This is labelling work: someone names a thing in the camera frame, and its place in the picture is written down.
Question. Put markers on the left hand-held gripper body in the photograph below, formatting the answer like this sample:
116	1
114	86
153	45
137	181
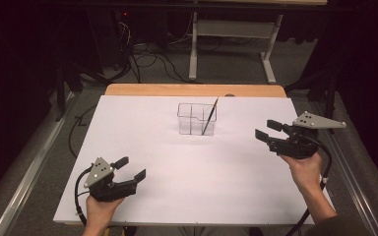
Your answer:
106	190

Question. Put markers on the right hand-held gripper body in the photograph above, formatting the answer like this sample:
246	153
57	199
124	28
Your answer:
295	146

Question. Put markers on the black pen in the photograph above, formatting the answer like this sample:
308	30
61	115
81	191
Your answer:
210	116

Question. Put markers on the clear acrylic organizer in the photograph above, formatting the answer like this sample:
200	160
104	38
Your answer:
193	124

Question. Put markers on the person's left hand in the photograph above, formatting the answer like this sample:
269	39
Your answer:
98	213

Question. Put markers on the person's right hand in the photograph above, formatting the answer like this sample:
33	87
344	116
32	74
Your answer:
305	173

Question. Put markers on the black tripod stand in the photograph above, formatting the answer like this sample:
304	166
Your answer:
60	95
331	95

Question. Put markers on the person's dark sleeve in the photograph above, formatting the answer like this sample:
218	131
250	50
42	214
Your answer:
338	227

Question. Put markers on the black computer tower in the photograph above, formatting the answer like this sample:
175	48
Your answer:
108	39

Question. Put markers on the aluminium floor rail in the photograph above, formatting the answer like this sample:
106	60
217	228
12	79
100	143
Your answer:
352	183
29	178

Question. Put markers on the white metal desk frame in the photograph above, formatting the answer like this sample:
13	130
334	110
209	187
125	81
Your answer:
233	29

